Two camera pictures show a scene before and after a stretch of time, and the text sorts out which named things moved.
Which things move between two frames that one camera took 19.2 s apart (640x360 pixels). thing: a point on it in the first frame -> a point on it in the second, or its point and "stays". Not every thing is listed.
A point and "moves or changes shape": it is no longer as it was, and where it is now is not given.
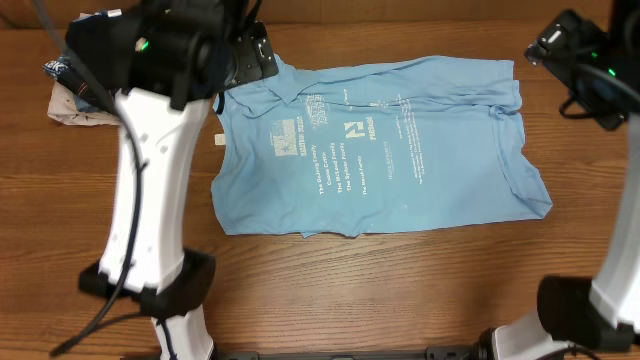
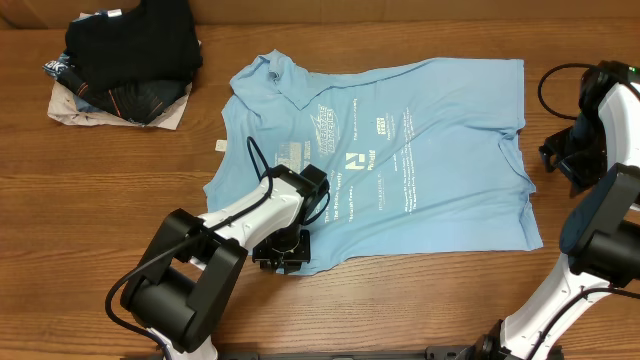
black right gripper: x=577 y=38 -> x=581 y=172
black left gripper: x=255 y=59 -> x=294 y=261
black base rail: x=431 y=353 stays
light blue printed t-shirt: x=373 y=146 moves or changes shape
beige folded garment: x=64 y=107 stays
